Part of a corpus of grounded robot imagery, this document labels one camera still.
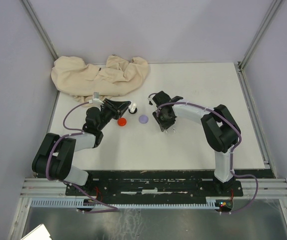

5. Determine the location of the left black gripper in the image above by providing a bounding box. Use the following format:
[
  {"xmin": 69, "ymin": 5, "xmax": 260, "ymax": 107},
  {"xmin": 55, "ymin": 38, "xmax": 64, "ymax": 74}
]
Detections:
[{"xmin": 97, "ymin": 98, "xmax": 132, "ymax": 131}]

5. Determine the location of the white round charging case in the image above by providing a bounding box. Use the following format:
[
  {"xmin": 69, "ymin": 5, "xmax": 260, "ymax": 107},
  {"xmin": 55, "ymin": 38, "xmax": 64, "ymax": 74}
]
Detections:
[{"xmin": 128, "ymin": 102, "xmax": 137, "ymax": 111}]

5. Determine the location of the purple round charging case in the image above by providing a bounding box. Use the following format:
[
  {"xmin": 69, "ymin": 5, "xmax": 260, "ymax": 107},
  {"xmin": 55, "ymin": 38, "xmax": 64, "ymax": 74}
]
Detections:
[{"xmin": 138, "ymin": 114, "xmax": 149, "ymax": 124}]

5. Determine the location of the red round charging case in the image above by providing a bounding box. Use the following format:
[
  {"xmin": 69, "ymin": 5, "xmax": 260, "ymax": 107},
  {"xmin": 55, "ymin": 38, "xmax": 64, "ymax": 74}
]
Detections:
[{"xmin": 117, "ymin": 117, "xmax": 127, "ymax": 127}]

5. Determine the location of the black round charging case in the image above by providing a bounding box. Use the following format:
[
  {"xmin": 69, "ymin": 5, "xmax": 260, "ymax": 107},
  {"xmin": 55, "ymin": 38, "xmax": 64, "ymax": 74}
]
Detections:
[{"xmin": 128, "ymin": 108, "xmax": 138, "ymax": 115}]

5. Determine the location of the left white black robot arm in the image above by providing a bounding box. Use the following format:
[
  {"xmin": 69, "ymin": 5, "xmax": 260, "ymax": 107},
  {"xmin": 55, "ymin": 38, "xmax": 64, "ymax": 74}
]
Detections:
[{"xmin": 31, "ymin": 99, "xmax": 132, "ymax": 195}]

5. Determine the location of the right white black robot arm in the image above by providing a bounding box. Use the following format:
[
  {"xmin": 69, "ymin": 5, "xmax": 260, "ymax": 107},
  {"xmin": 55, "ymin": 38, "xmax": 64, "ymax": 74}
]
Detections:
[{"xmin": 148, "ymin": 91, "xmax": 242, "ymax": 196}]

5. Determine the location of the beige crumpled cloth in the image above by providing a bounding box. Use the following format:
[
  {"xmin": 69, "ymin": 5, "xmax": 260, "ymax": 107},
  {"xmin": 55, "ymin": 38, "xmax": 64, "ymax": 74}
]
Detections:
[{"xmin": 50, "ymin": 55, "xmax": 150, "ymax": 103}]

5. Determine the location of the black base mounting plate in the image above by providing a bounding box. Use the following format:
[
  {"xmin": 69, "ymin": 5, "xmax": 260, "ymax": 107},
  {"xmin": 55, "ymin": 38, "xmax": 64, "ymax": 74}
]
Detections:
[{"xmin": 65, "ymin": 170, "xmax": 244, "ymax": 205}]

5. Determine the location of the control box with leds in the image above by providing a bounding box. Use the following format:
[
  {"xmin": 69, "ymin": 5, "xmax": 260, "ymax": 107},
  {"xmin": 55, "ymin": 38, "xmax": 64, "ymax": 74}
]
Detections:
[{"xmin": 218, "ymin": 200, "xmax": 233, "ymax": 212}]

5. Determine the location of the white sheet corner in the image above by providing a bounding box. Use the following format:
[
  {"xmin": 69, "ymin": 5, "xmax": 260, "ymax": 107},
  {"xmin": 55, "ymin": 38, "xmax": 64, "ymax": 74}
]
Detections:
[{"xmin": 21, "ymin": 224, "xmax": 52, "ymax": 240}]

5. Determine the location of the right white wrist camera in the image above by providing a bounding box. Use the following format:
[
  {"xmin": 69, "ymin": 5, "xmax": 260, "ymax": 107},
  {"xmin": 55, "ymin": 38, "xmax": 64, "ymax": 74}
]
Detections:
[{"xmin": 148, "ymin": 98, "xmax": 153, "ymax": 106}]

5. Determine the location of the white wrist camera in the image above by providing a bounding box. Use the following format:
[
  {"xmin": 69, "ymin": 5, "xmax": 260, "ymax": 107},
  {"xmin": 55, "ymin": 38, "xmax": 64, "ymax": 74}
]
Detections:
[
  {"xmin": 148, "ymin": 98, "xmax": 153, "ymax": 106},
  {"xmin": 88, "ymin": 92, "xmax": 103, "ymax": 106}
]

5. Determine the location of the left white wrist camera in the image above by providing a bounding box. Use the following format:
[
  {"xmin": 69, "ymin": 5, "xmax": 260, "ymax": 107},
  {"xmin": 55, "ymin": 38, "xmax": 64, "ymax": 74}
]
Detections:
[{"xmin": 88, "ymin": 92, "xmax": 103, "ymax": 106}]

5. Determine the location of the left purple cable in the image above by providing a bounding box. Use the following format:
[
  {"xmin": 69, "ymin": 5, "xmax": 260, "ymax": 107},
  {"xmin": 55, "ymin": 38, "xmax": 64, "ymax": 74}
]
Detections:
[{"xmin": 45, "ymin": 101, "xmax": 119, "ymax": 215}]

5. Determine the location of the right aluminium corner post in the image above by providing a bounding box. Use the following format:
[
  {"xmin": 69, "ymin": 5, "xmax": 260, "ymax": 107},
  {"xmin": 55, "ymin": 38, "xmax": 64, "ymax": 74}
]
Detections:
[{"xmin": 237, "ymin": 0, "xmax": 284, "ymax": 73}]

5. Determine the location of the aluminium corner post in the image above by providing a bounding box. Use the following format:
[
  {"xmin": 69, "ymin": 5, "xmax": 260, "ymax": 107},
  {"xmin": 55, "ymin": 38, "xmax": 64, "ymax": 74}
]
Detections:
[
  {"xmin": 19, "ymin": 0, "xmax": 59, "ymax": 61},
  {"xmin": 237, "ymin": 0, "xmax": 284, "ymax": 73}
]

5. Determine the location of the grey slotted cable duct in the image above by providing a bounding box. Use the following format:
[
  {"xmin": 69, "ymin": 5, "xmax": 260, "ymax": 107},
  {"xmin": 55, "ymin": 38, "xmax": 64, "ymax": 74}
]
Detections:
[{"xmin": 30, "ymin": 197, "xmax": 222, "ymax": 209}]

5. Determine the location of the aluminium frame rail front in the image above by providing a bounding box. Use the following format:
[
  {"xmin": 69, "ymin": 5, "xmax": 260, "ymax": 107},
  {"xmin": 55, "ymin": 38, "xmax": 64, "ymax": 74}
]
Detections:
[{"xmin": 20, "ymin": 178, "xmax": 287, "ymax": 200}]

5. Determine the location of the left aluminium corner post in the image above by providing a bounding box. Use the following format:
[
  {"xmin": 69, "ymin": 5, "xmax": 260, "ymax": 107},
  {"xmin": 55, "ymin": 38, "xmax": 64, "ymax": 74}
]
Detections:
[{"xmin": 19, "ymin": 0, "xmax": 59, "ymax": 61}]

